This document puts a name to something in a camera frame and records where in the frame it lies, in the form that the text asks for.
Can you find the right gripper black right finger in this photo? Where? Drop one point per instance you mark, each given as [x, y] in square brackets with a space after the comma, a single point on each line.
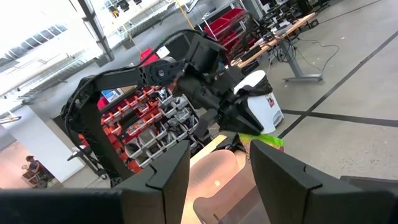
[295, 193]

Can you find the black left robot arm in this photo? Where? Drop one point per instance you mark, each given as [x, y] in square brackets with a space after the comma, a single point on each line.
[90, 124]

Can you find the person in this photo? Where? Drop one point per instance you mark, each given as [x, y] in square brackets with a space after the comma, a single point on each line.
[34, 165]

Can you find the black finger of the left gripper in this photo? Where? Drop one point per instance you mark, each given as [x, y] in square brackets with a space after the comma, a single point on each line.
[231, 143]
[239, 119]

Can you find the white trash can black liner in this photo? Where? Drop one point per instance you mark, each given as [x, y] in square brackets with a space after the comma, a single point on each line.
[267, 109]

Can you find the parts rack orange grey bins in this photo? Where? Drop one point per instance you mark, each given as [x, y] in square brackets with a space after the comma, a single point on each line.
[146, 130]

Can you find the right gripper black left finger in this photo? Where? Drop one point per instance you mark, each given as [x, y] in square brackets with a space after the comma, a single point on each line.
[155, 193]

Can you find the pink translucent bowl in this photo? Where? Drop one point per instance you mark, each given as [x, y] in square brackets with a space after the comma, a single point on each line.
[214, 168]

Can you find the black rolling cart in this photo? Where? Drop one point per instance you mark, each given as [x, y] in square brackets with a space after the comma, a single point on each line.
[81, 152]

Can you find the green shrimp ramen packet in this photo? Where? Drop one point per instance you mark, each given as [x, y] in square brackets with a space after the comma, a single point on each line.
[264, 141]

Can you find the red storage bins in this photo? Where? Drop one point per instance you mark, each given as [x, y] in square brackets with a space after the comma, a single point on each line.
[224, 21]

